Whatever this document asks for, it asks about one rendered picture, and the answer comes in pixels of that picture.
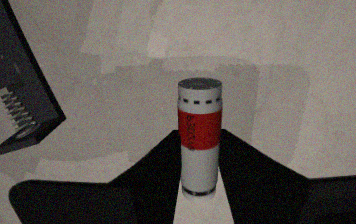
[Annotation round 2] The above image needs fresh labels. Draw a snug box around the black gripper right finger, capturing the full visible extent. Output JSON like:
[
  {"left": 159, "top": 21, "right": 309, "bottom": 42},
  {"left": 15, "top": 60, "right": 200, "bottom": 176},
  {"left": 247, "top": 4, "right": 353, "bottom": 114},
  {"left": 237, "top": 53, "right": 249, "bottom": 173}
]
[{"left": 218, "top": 129, "right": 356, "bottom": 224}]

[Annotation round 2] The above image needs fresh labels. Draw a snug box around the white and red battery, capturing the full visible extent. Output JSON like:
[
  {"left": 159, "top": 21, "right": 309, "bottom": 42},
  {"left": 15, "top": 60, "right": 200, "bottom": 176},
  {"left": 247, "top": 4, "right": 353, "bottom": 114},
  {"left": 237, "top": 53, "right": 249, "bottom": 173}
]
[{"left": 177, "top": 77, "right": 223, "bottom": 203}]

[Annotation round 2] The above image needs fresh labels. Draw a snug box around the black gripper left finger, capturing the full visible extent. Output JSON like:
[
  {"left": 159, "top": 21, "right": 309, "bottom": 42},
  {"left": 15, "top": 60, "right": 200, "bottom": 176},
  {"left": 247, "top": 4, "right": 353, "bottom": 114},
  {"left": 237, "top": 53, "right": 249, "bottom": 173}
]
[{"left": 8, "top": 130, "right": 182, "bottom": 224}]

